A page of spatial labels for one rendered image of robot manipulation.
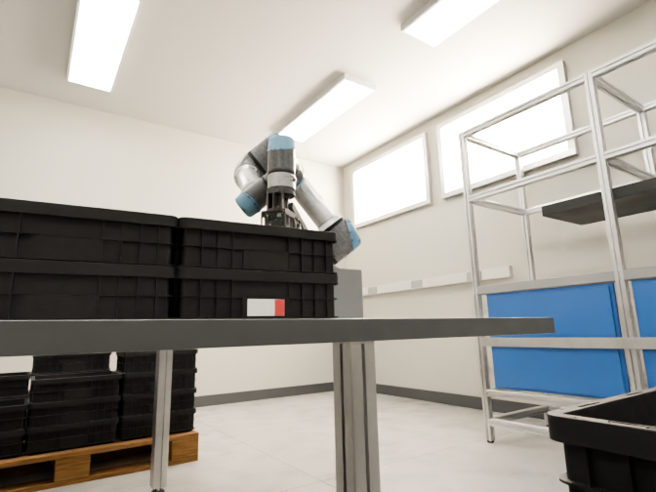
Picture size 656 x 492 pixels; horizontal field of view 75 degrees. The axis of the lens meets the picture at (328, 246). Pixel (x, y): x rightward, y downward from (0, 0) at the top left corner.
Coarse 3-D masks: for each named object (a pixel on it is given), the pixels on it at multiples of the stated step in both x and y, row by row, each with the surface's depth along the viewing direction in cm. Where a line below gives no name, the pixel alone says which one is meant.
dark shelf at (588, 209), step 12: (648, 180) 202; (600, 192) 219; (624, 192) 210; (636, 192) 206; (648, 192) 205; (552, 204) 240; (564, 204) 234; (576, 204) 229; (588, 204) 224; (600, 204) 223; (624, 204) 224; (636, 204) 224; (648, 204) 225; (552, 216) 244; (564, 216) 245; (576, 216) 245; (588, 216) 246; (600, 216) 247; (624, 216) 248
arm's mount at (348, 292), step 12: (348, 276) 150; (360, 276) 153; (336, 288) 146; (348, 288) 149; (360, 288) 152; (336, 300) 146; (348, 300) 149; (360, 300) 151; (336, 312) 145; (348, 312) 148; (360, 312) 150
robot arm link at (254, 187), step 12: (240, 168) 153; (252, 168) 154; (240, 180) 142; (252, 180) 133; (264, 180) 124; (240, 192) 126; (252, 192) 123; (264, 192) 123; (240, 204) 123; (252, 204) 124; (264, 204) 125; (252, 216) 127
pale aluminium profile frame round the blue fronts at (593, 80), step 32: (608, 64) 220; (544, 96) 248; (480, 128) 281; (640, 128) 263; (608, 160) 219; (480, 192) 277; (608, 192) 214; (608, 224) 213; (480, 352) 267; (480, 384) 264; (640, 384) 196; (512, 416) 272; (544, 416) 296
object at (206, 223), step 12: (204, 228) 94; (216, 228) 95; (228, 228) 97; (240, 228) 98; (252, 228) 100; (264, 228) 101; (276, 228) 103; (288, 228) 104; (300, 228) 106; (336, 240) 111
